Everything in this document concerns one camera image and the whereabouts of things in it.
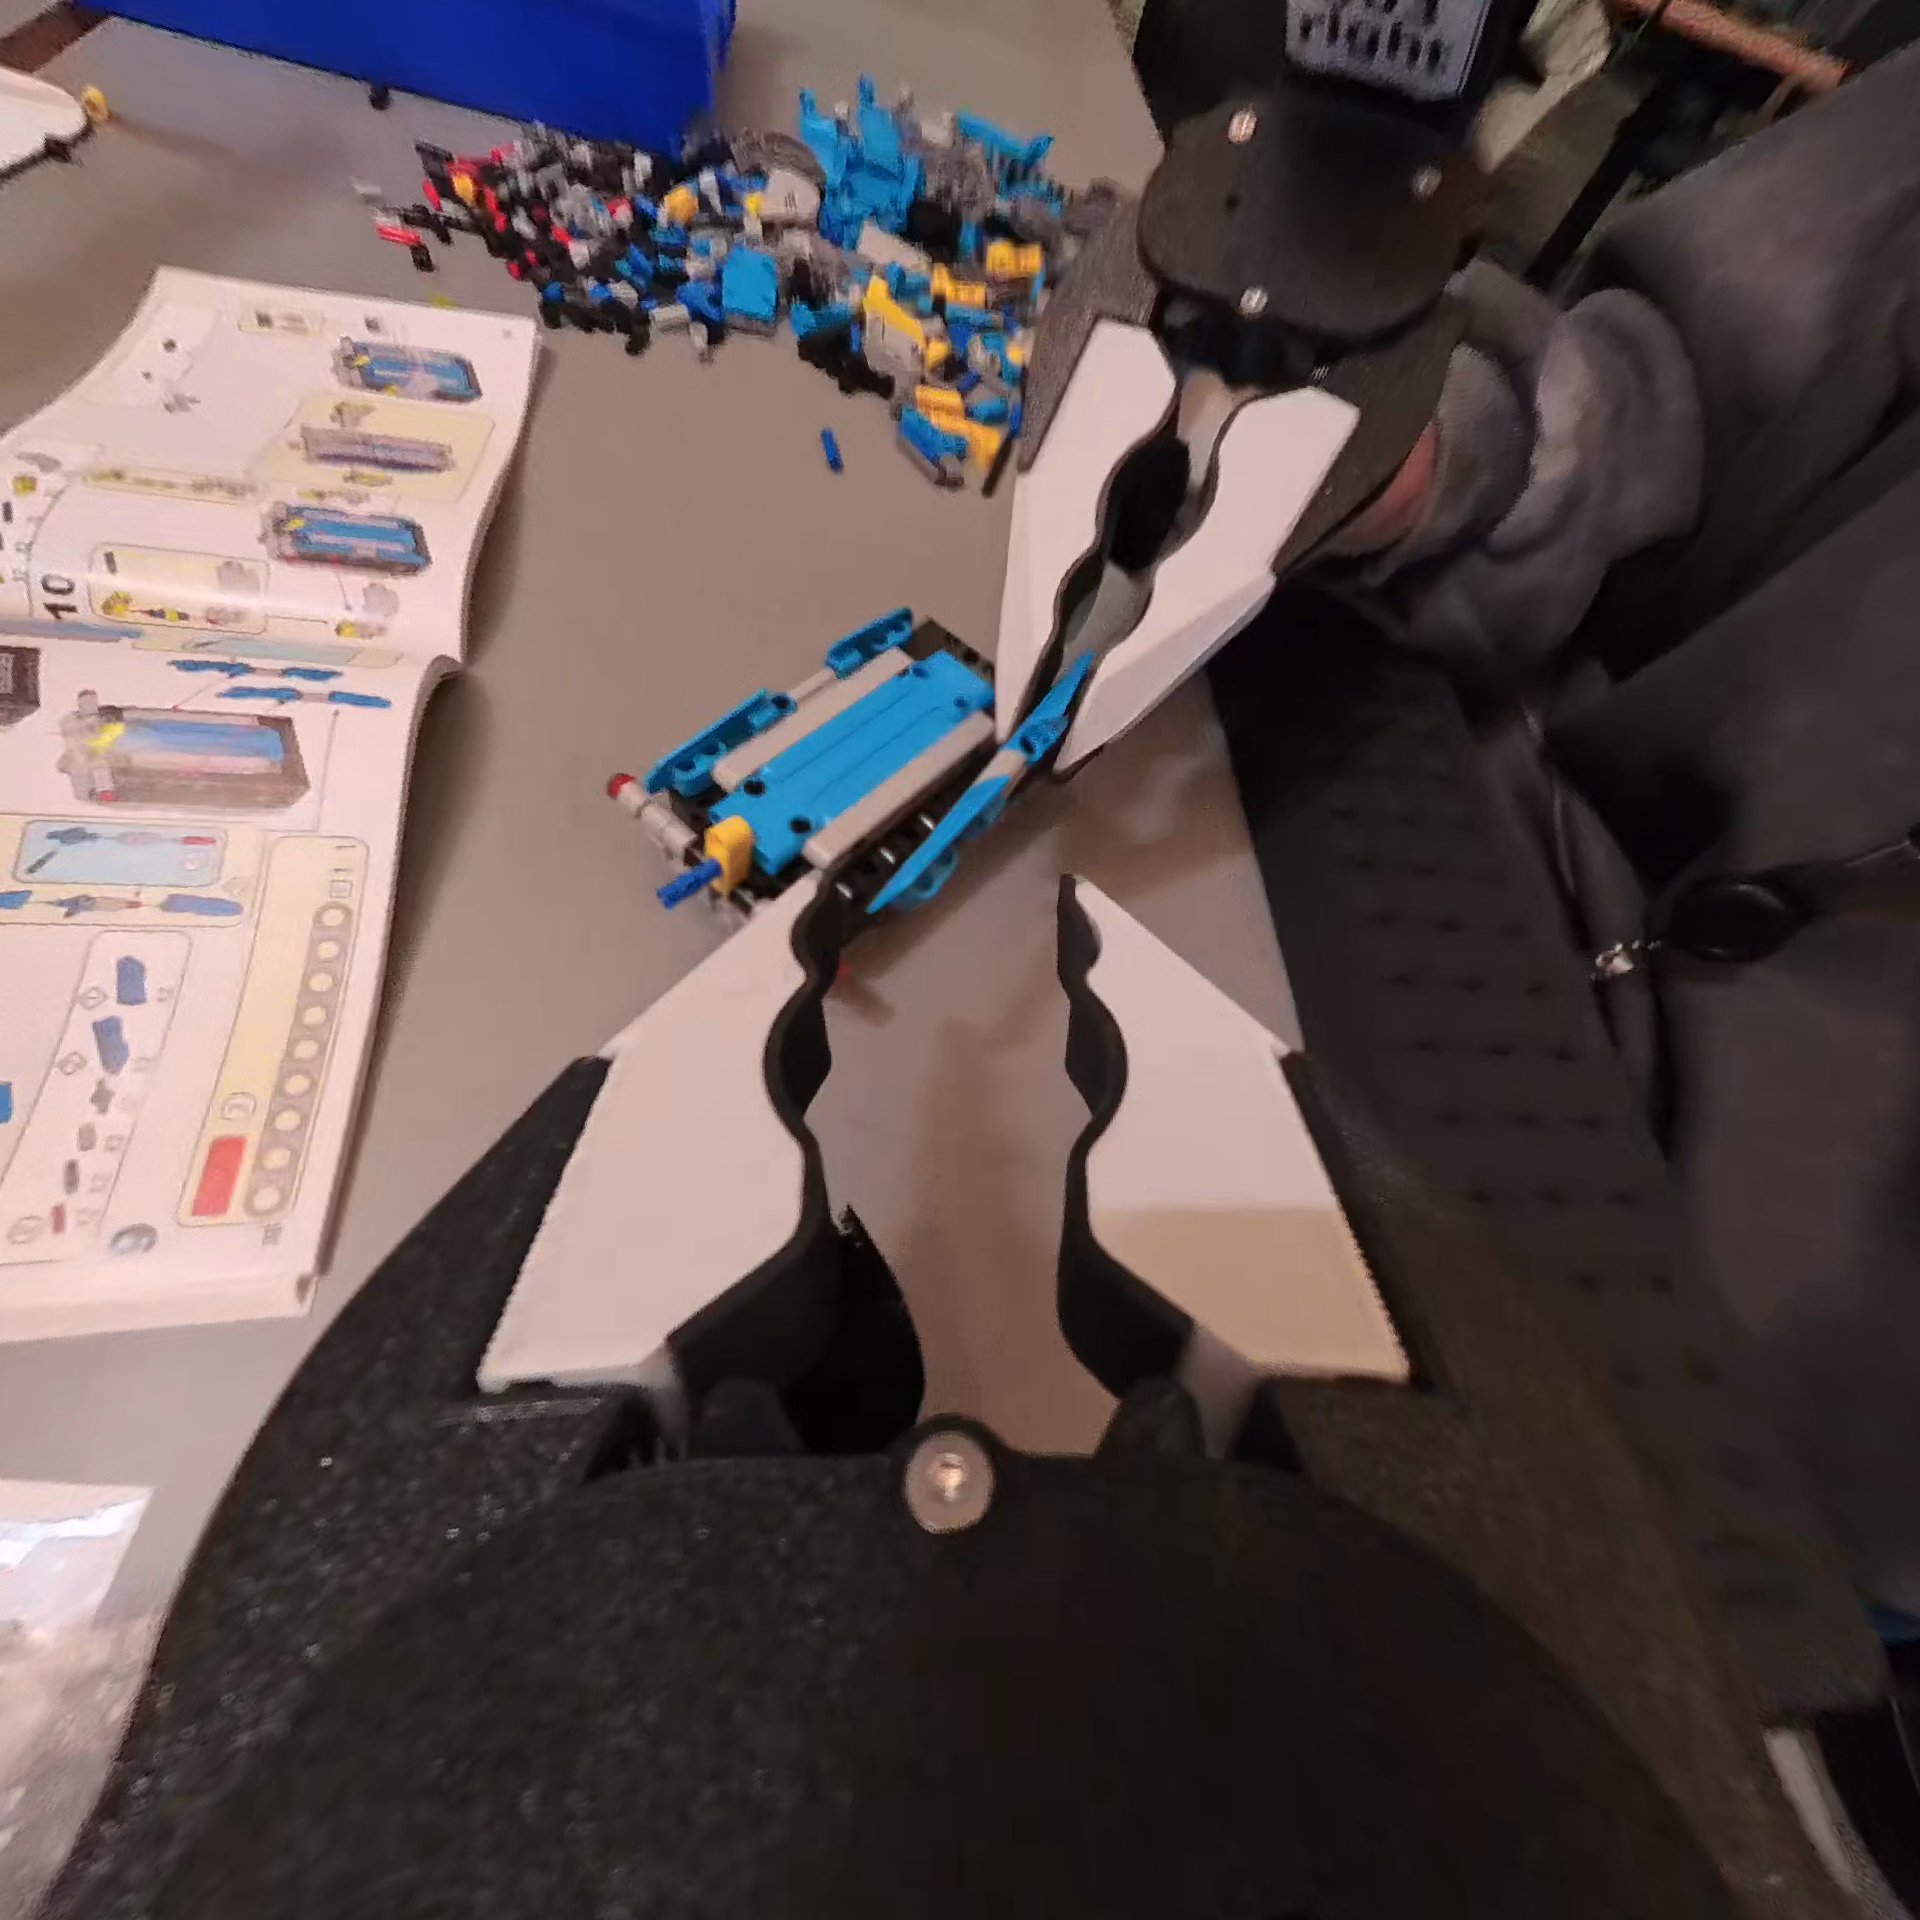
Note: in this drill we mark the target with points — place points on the person's right forearm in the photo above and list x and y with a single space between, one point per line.
1532 420

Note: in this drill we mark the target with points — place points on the instruction booklet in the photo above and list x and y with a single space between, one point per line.
212 780

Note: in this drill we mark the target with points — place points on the person's right hand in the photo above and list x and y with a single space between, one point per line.
1393 504

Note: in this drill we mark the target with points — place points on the black blue brick model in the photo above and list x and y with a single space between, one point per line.
823 754

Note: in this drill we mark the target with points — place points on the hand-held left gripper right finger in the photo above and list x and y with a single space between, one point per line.
1249 1229

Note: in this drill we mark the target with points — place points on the blue plastic bin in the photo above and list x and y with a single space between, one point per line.
450 46

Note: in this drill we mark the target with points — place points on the black perforated panel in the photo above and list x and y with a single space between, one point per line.
1441 1047

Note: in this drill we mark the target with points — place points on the pile of small bricks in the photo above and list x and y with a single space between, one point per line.
780 273

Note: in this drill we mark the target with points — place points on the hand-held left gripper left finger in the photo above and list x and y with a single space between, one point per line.
645 1229

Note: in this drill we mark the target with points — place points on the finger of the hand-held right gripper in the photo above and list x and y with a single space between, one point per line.
1249 555
1058 511

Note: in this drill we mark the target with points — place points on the clear plastic bag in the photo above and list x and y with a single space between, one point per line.
59 1679

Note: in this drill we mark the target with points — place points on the grey desk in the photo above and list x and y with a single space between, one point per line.
689 543

